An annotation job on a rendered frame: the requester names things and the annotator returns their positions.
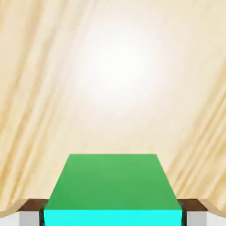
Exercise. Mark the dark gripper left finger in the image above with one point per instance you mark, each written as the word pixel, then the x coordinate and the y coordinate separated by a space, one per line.
pixel 29 218

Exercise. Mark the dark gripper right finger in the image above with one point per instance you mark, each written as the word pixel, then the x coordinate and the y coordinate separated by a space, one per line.
pixel 196 218

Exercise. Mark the small green cube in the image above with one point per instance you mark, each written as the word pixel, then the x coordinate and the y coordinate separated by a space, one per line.
pixel 113 185

